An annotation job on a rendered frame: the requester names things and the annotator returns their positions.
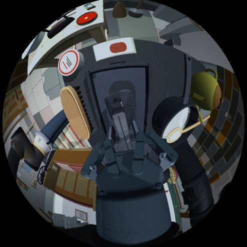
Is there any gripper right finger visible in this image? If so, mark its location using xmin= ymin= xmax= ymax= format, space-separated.
xmin=131 ymin=120 xmax=179 ymax=176

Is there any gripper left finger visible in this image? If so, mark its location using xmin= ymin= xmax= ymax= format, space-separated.
xmin=80 ymin=125 xmax=122 ymax=179

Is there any grey sad iron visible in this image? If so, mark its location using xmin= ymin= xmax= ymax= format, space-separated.
xmin=104 ymin=90 xmax=135 ymax=151

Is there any dark grey hotplate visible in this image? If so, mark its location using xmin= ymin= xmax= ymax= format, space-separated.
xmin=88 ymin=63 xmax=150 ymax=137

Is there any grey trivet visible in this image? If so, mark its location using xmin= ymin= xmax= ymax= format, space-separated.
xmin=108 ymin=80 xmax=136 ymax=97

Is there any wooden spoon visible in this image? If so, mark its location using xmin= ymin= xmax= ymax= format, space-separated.
xmin=166 ymin=114 xmax=211 ymax=144

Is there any striped green red cloth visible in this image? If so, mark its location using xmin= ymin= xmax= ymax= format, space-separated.
xmin=52 ymin=123 xmax=92 ymax=149

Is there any black saucepan with white inside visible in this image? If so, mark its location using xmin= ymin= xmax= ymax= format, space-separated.
xmin=151 ymin=54 xmax=200 ymax=144

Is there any black stovepipe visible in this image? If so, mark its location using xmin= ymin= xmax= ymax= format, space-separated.
xmin=172 ymin=141 xmax=215 ymax=222

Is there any brown wooden cabinet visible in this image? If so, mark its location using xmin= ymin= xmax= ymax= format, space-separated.
xmin=42 ymin=148 xmax=98 ymax=212

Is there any tan black-bristled scrub brush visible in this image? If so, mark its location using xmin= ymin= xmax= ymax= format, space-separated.
xmin=59 ymin=85 xmax=95 ymax=141

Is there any black hand wheel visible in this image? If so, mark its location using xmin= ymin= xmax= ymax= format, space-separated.
xmin=37 ymin=165 xmax=48 ymax=185

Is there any olive green kettle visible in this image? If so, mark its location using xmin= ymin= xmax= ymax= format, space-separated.
xmin=189 ymin=68 xmax=224 ymax=125

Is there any dark grey stove body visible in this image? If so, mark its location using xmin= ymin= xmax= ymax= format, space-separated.
xmin=63 ymin=39 xmax=206 ymax=155

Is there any white round red-ringed dial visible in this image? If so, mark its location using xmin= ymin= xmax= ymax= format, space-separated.
xmin=57 ymin=48 xmax=85 ymax=77

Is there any cream table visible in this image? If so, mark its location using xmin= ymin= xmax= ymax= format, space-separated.
xmin=21 ymin=0 xmax=109 ymax=76

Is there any black oblong pan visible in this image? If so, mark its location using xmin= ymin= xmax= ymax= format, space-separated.
xmin=46 ymin=16 xmax=76 ymax=39

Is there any red round disc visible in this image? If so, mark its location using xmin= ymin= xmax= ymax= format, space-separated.
xmin=75 ymin=11 xmax=98 ymax=26

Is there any brown bell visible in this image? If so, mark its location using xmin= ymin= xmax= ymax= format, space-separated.
xmin=112 ymin=0 xmax=128 ymax=19

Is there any small framed picture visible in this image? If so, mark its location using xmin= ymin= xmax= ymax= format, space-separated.
xmin=83 ymin=2 xmax=97 ymax=11

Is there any framed wall sign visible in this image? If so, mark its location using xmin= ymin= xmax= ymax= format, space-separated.
xmin=74 ymin=208 xmax=89 ymax=222

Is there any grey dish with wooden handle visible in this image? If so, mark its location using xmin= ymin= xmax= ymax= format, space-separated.
xmin=128 ymin=0 xmax=145 ymax=19

